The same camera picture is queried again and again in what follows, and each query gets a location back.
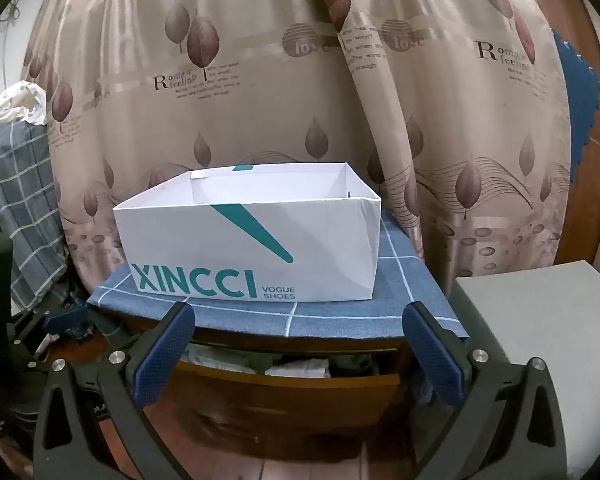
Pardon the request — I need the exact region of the blue foam mat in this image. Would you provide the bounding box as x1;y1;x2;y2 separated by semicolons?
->
551;27;600;183

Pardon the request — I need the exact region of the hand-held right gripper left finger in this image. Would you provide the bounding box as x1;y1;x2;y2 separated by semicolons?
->
32;301;197;480

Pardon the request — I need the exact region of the beige leaf print curtain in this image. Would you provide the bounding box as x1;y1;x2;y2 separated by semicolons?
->
305;0;573;281
22;0;376;286

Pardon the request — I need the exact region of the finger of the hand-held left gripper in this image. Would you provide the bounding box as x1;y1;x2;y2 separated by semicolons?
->
41;306;90;337

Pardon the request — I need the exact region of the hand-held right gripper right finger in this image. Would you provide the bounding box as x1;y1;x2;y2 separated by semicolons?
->
402;301;568;480

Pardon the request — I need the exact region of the white patterned underwear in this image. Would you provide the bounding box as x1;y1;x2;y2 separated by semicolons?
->
265;357;331;380

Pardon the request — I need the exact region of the grey blue plaid cloth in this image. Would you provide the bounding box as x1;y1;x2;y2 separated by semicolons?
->
0;122;73;311

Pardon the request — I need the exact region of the white paper shopping bag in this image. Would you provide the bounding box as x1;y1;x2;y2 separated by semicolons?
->
112;161;382;303

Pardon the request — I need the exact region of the blue checked cloth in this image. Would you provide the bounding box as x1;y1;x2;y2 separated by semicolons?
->
86;207;470;341

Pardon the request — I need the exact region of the wooden open drawer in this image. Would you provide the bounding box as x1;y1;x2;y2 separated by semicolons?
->
170;327;426;456

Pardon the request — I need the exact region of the white printed crumpled cloth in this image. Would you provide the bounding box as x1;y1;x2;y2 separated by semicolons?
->
0;81;48;133

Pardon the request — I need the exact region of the brown wooden door frame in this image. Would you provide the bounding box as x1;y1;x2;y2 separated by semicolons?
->
525;0;600;266

